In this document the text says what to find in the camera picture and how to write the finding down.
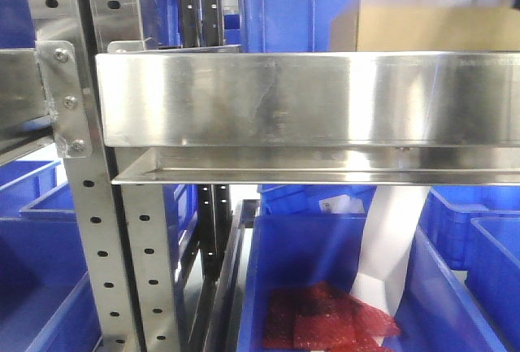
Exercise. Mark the brown cardboard box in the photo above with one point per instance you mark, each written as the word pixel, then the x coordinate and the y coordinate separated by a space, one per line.
pixel 426 25

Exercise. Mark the stainless steel shelf beam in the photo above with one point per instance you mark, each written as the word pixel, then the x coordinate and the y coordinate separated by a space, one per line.
pixel 403 118

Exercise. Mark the white paper sheet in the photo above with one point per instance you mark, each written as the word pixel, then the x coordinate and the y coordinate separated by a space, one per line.
pixel 387 238

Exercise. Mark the red bubble wrap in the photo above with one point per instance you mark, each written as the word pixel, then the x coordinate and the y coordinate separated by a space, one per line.
pixel 322 317

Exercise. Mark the black perforated upright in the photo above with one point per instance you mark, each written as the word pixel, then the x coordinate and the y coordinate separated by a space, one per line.
pixel 202 25

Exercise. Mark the blue bin lower right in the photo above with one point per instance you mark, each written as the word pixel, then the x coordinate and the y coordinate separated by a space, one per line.
pixel 476 229

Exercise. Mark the blue bin with red wrap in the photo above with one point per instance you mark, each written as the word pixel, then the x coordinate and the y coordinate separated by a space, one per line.
pixel 435 314

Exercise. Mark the blue bin lower left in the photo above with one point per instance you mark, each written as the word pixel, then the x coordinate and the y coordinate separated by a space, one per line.
pixel 46 298

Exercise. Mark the perforated steel upright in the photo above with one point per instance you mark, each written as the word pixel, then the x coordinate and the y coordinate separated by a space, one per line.
pixel 129 250

